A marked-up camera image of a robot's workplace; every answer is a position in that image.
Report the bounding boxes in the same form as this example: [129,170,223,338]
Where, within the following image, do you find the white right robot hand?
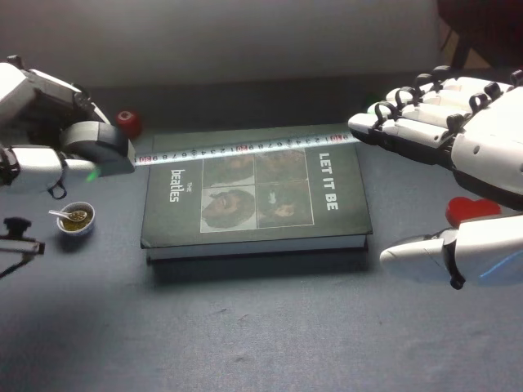
[346,65,523,291]

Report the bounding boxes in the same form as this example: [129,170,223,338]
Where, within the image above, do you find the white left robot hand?
[0,54,112,201]

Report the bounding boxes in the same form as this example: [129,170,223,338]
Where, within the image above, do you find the grey black tape measure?
[60,121,357,179]

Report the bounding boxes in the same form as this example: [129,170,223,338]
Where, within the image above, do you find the black Beatles book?
[140,123,373,262]

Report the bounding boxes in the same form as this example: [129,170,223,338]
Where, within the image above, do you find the small white spoon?
[47,208,89,220]

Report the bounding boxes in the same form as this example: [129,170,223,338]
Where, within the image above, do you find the red heart block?
[445,196,503,228]

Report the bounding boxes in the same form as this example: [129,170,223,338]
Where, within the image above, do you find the small white soup bowl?
[56,201,96,237]

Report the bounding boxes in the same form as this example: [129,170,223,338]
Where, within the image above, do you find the red cylinder block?
[115,109,144,140]

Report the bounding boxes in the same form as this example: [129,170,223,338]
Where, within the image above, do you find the dark wooden furniture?
[436,0,523,70]

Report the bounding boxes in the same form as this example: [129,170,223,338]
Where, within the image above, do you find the green cylinder block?
[364,95,387,118]

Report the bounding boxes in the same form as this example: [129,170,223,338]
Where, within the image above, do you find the grey table cloth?
[0,69,523,392]

